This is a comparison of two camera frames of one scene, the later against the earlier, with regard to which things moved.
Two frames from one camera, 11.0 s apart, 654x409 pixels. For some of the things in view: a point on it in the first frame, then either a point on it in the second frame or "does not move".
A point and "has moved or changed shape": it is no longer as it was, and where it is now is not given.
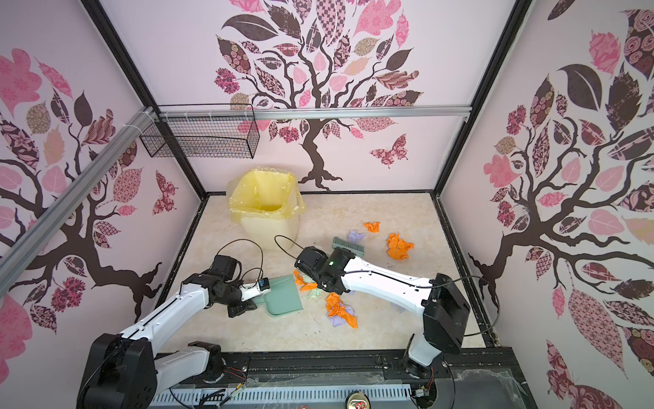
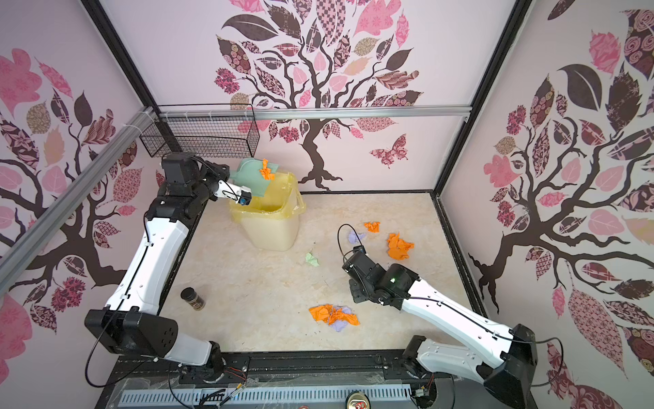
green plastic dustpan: (283, 297) to (248, 174)
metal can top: (358, 400) does not move
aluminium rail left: (25, 248) does not move
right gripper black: (336, 251) to (355, 294)
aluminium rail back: (312, 111) does not move
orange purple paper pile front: (339, 313) has moved or changed shape
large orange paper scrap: (398, 249) does not move
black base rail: (485, 377) does not move
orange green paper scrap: (306, 285) to (266, 170)
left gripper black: (242, 307) to (220, 173)
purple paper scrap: (353, 237) does not move
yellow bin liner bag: (266, 192) does not move
